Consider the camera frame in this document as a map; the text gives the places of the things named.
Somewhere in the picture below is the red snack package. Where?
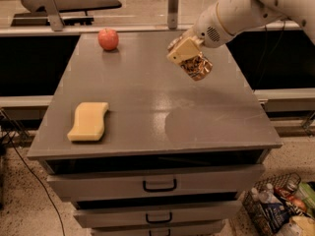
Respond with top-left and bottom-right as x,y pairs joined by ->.
274,187 -> 307,212

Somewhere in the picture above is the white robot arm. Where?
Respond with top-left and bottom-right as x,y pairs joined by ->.
167,0 -> 315,64

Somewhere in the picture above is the left metal bracket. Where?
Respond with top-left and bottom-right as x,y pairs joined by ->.
40,0 -> 64,31

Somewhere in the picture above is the bottom grey drawer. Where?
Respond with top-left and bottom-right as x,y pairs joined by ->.
91,220 -> 224,236

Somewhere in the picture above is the clear water bottle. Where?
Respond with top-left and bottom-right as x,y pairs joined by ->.
250,183 -> 281,204

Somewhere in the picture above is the metal bracket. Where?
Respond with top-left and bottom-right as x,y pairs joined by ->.
40,0 -> 64,31
167,0 -> 179,30

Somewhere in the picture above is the orange soda can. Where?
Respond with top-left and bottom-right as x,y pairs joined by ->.
180,52 -> 213,81

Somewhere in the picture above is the top grey drawer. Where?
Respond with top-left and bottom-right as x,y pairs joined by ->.
47,164 -> 265,202

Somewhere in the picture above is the yellow package in basket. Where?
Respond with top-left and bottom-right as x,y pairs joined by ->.
290,216 -> 315,236

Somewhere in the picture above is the green package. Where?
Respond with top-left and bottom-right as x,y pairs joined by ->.
295,182 -> 315,208

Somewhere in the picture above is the middle grey drawer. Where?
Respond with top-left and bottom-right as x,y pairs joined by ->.
74,201 -> 241,228

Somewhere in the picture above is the black cable on rail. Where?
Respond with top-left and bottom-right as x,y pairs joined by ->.
254,20 -> 286,90

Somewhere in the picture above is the blue snack bag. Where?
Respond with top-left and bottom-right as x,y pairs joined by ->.
261,204 -> 289,233

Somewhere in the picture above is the red apple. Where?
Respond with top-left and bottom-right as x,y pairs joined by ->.
97,29 -> 119,51

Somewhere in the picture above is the grey drawer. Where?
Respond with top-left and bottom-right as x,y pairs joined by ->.
74,201 -> 241,228
91,220 -> 224,236
47,164 -> 265,202

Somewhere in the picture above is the middle metal bracket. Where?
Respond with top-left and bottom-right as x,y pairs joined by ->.
167,0 -> 179,30

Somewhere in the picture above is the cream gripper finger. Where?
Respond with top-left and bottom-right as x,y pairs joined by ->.
167,36 -> 202,65

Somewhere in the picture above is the yellow sponge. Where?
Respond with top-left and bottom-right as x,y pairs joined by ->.
67,102 -> 109,142

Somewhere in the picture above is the black bench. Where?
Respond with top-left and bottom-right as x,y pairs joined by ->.
11,0 -> 122,27

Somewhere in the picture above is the black floor cable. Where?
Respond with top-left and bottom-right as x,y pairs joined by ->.
0,108 -> 67,236

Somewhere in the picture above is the wire basket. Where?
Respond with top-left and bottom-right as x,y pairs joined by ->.
243,173 -> 303,236

